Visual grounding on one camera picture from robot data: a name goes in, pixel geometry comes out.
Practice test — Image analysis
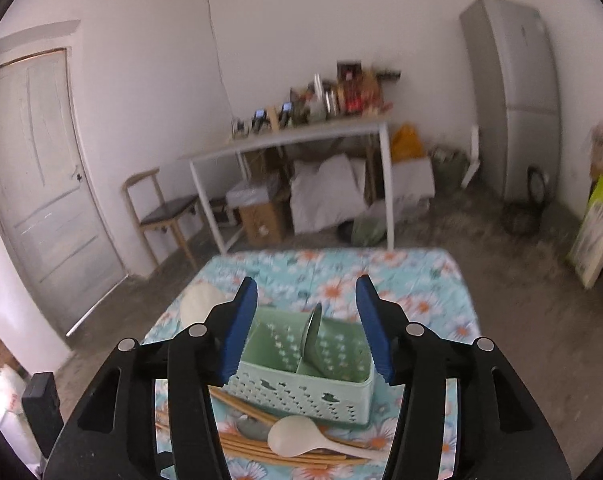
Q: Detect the metal spoon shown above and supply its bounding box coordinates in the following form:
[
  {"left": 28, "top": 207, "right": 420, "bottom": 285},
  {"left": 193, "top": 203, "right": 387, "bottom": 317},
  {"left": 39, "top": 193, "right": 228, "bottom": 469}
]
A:
[
  {"left": 236, "top": 414, "right": 273, "bottom": 442},
  {"left": 299, "top": 302, "right": 323, "bottom": 363}
]

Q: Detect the white door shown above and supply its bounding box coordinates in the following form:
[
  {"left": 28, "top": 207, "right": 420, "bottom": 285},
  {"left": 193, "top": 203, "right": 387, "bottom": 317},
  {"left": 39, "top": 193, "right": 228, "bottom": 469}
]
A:
[{"left": 0, "top": 50, "right": 127, "bottom": 333}]

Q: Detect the green plastic utensil basket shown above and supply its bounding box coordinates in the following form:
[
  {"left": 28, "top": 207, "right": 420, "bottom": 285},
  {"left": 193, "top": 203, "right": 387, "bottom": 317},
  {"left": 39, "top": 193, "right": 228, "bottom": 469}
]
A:
[{"left": 226, "top": 306, "right": 375, "bottom": 428}]

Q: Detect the white plastic sack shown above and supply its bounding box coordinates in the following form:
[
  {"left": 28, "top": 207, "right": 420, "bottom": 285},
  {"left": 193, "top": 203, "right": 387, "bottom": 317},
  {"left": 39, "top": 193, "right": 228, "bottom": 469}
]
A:
[{"left": 0, "top": 355, "right": 38, "bottom": 463}]

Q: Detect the floral tablecloth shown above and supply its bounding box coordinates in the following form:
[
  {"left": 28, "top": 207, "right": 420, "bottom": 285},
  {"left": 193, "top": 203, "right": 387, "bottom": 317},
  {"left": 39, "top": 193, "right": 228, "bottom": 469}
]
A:
[{"left": 146, "top": 249, "right": 482, "bottom": 480}]

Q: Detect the white board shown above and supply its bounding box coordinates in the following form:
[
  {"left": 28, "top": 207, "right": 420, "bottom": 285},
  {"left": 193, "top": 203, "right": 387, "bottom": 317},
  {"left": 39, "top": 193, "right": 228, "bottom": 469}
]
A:
[{"left": 464, "top": 125, "right": 482, "bottom": 188}]

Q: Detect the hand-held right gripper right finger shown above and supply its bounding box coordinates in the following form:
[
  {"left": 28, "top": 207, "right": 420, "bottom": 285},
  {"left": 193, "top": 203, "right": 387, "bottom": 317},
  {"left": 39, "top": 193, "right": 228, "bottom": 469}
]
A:
[{"left": 355, "top": 275, "right": 572, "bottom": 480}]

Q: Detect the white table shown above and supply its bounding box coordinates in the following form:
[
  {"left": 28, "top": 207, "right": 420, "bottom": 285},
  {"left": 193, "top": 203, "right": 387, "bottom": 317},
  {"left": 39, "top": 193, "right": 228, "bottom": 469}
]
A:
[{"left": 178, "top": 112, "right": 397, "bottom": 256}]

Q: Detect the brown cardboard box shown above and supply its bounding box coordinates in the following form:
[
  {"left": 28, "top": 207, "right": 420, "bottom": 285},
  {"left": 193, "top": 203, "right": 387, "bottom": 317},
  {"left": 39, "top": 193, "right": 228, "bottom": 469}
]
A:
[{"left": 238, "top": 199, "right": 287, "bottom": 246}]

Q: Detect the plastic bag of greens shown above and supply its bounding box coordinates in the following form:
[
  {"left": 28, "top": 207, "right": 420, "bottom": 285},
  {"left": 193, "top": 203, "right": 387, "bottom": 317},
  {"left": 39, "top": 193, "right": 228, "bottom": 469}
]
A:
[{"left": 351, "top": 210, "right": 388, "bottom": 247}]

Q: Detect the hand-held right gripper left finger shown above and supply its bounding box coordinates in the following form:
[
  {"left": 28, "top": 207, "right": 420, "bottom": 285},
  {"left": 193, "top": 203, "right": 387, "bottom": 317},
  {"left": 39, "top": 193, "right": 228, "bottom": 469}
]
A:
[{"left": 41, "top": 276, "right": 258, "bottom": 480}]

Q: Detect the white foam box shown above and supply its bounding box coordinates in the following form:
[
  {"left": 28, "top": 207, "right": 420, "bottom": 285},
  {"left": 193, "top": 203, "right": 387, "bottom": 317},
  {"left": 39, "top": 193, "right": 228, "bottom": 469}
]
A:
[{"left": 226, "top": 180, "right": 282, "bottom": 208}]

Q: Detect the grey-green bag with pans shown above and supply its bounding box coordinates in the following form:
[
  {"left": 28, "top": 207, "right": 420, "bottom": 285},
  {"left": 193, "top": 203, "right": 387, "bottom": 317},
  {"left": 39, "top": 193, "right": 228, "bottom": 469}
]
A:
[{"left": 429, "top": 146, "right": 469, "bottom": 193}]

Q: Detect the silver refrigerator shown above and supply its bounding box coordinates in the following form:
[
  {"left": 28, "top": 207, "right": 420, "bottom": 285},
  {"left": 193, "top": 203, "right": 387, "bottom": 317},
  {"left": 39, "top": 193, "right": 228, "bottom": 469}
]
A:
[{"left": 459, "top": 0, "right": 562, "bottom": 203}]

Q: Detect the dark bottle with red label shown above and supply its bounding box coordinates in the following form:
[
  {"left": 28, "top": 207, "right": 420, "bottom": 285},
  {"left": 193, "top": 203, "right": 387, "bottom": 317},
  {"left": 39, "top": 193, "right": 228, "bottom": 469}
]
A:
[{"left": 344, "top": 80, "right": 362, "bottom": 113}]

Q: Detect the yellow and white rice bag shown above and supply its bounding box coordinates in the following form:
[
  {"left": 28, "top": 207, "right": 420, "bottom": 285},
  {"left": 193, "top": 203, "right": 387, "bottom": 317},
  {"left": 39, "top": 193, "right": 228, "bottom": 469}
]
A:
[{"left": 566, "top": 175, "right": 603, "bottom": 288}]

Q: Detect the wooden chair with dark seat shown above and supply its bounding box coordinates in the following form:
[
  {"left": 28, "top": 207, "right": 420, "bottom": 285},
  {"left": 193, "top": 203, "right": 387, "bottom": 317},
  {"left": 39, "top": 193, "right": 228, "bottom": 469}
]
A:
[{"left": 122, "top": 167, "right": 207, "bottom": 268}]

